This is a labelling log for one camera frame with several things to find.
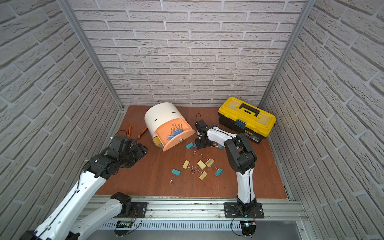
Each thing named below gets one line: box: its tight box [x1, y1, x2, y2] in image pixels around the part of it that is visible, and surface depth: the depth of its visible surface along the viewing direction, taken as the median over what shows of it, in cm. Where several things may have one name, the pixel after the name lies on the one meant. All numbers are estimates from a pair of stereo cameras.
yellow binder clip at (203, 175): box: [197, 169, 208, 181], surface depth 87 cm
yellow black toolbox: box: [218, 97, 277, 145], surface depth 96 cm
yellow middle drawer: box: [153, 135, 164, 149], surface depth 84 cm
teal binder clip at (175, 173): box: [170, 168, 182, 184], surface depth 87 cm
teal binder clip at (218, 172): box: [210, 165, 224, 177], surface depth 89 cm
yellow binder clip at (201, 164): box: [197, 159, 207, 170], surface depth 90 cm
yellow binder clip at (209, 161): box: [199, 154, 215, 167], surface depth 91 cm
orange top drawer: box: [155, 119, 196, 152], surface depth 84 cm
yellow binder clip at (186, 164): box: [182, 159, 196, 170], surface depth 90 cm
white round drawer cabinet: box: [144, 102, 187, 137], surface depth 89 cm
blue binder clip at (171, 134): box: [168, 127, 175, 140], surface depth 85 cm
